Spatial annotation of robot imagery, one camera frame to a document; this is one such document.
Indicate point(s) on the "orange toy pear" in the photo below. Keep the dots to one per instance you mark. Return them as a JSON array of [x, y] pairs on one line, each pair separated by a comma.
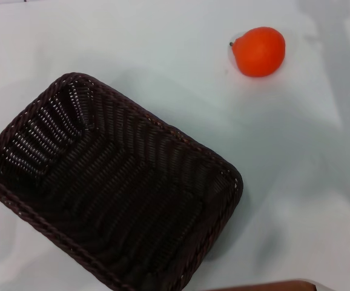
[[259, 51]]

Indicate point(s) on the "brown board edge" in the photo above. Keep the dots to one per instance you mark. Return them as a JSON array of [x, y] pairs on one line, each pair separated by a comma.
[[259, 286]]

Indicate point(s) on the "dark brown woven basket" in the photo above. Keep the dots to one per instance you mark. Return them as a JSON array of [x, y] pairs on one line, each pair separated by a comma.
[[117, 197]]

